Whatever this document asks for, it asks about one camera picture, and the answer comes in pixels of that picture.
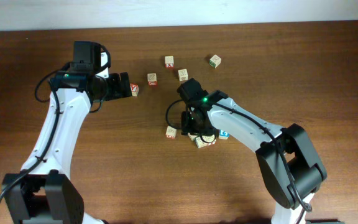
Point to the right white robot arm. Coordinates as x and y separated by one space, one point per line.
290 166

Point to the wooden block letter T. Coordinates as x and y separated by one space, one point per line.
200 143

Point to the wooden block red side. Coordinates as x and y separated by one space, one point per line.
169 61

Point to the wooden block blue two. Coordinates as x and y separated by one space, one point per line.
223 134

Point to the wooden block green side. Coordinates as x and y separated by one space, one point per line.
215 61

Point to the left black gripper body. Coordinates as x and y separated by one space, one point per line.
113 88

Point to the wooden block number four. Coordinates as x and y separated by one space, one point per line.
171 132

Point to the wooden block red A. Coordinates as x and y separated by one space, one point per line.
134 89

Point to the wooden block letter N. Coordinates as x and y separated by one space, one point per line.
210 139

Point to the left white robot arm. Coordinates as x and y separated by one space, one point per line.
42 192

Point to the plain wooden letter block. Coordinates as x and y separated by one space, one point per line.
182 74

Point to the wooden block number one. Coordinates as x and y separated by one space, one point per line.
192 137

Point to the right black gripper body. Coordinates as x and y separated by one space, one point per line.
189 125

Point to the wooden block red bottom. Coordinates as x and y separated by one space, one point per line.
152 78

